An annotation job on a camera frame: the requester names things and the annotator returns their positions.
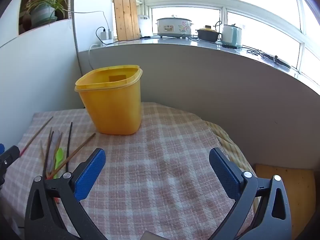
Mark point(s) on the black handheld tool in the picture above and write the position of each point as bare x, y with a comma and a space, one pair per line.
280, 61

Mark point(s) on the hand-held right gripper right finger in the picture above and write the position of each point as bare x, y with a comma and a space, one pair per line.
225, 175

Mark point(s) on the brown wooden chopstick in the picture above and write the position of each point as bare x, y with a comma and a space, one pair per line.
80, 146

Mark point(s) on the brown chopstick with red tip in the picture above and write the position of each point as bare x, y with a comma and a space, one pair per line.
37, 135

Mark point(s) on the potted spider plant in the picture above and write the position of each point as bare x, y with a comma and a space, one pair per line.
42, 13

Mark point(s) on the green plastic spoon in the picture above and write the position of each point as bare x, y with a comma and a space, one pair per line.
59, 155

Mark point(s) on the black chopstick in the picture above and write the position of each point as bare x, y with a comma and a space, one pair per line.
69, 145
48, 152

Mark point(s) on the white cabinet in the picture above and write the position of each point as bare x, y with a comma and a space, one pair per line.
37, 67

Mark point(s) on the white charger plug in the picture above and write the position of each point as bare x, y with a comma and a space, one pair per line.
103, 34
109, 33

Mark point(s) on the white power strip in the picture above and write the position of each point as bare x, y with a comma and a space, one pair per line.
107, 42

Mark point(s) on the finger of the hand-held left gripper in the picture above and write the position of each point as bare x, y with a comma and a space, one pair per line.
11, 152

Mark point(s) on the yellow plastic container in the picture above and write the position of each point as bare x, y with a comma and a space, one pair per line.
112, 105

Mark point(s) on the dark casserole pot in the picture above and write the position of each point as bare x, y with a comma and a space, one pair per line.
207, 34

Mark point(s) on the wooden slat board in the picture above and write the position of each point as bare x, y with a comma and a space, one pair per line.
126, 15

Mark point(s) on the floral electric cooker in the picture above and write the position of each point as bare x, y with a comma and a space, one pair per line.
173, 27

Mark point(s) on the pink checked cloth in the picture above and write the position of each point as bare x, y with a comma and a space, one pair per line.
150, 167

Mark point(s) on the light blue electric kettle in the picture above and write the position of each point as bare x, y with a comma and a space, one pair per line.
231, 36

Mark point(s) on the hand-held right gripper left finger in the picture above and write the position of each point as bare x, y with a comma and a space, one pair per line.
90, 172

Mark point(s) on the white window frame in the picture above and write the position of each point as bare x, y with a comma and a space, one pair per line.
222, 5

